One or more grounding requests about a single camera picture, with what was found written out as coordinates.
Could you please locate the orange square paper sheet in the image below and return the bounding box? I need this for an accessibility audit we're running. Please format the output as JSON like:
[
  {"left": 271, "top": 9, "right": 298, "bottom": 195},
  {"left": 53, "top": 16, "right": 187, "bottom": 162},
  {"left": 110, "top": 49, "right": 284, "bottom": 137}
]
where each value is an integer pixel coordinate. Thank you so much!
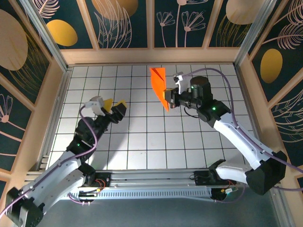
[{"left": 150, "top": 67, "right": 170, "bottom": 112}]

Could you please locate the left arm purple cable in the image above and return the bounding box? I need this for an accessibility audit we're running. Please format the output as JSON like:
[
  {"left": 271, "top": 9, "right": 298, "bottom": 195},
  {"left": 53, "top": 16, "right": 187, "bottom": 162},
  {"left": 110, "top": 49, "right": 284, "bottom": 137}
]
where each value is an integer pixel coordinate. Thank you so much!
[{"left": 0, "top": 105, "right": 98, "bottom": 217}]

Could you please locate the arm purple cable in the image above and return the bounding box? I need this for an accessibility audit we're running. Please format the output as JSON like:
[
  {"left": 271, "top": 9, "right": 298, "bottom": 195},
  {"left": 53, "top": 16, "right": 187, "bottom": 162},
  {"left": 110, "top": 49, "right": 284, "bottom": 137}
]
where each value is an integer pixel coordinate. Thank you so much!
[
  {"left": 183, "top": 68, "right": 303, "bottom": 204},
  {"left": 0, "top": 105, "right": 98, "bottom": 217}
]

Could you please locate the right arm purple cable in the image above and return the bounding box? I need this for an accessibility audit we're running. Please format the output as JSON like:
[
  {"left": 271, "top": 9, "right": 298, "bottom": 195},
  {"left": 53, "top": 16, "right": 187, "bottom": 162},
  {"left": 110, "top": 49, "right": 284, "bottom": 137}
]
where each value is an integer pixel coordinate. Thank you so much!
[{"left": 183, "top": 68, "right": 303, "bottom": 204}]

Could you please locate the aluminium side rail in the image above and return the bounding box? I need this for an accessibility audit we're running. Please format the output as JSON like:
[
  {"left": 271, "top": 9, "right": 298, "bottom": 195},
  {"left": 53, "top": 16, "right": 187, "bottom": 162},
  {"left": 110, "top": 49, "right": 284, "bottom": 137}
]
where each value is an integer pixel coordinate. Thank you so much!
[
  {"left": 37, "top": 67, "right": 73, "bottom": 171},
  {"left": 234, "top": 63, "right": 271, "bottom": 167}
]

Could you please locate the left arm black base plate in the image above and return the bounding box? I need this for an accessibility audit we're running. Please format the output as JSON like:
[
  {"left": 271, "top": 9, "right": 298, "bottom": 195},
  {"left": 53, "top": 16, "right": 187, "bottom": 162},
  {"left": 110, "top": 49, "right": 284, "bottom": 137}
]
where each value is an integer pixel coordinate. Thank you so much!
[{"left": 78, "top": 172, "right": 112, "bottom": 189}]

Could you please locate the round cable port with connectors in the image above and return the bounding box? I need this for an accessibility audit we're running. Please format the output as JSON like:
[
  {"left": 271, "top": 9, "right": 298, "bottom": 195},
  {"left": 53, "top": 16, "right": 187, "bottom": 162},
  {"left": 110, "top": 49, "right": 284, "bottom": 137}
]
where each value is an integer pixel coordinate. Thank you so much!
[
  {"left": 210, "top": 187, "right": 239, "bottom": 203},
  {"left": 79, "top": 189, "right": 101, "bottom": 205}
]

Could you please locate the long aluminium frame rail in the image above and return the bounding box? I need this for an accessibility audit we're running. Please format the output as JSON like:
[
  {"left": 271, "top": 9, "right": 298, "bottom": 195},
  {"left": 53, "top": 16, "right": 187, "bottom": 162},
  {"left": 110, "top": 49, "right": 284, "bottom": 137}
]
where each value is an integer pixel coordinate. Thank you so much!
[{"left": 22, "top": 167, "right": 282, "bottom": 190}]

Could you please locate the aluminium corner post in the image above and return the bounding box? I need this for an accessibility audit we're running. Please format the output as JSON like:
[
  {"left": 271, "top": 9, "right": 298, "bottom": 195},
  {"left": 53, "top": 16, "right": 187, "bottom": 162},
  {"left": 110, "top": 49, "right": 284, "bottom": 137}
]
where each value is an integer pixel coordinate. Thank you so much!
[
  {"left": 20, "top": 0, "right": 70, "bottom": 72},
  {"left": 233, "top": 0, "right": 278, "bottom": 67}
]

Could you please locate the slotted grey cable duct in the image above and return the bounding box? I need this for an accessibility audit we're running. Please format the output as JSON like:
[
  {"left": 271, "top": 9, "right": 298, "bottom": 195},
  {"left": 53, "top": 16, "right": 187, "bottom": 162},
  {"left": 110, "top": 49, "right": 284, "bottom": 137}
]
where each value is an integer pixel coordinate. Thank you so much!
[{"left": 68, "top": 188, "right": 214, "bottom": 201}]

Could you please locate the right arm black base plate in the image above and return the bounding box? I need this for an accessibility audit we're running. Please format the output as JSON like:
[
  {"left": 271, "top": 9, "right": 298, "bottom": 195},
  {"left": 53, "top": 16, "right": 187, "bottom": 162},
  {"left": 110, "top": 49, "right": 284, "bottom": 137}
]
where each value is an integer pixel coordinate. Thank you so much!
[{"left": 194, "top": 170, "right": 237, "bottom": 187}]

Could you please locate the short aluminium frame post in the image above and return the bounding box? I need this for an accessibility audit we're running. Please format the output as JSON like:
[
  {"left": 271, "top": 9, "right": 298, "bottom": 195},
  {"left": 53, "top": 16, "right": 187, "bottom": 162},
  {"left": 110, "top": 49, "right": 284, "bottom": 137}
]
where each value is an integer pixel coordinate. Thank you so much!
[{"left": 269, "top": 192, "right": 291, "bottom": 227}]

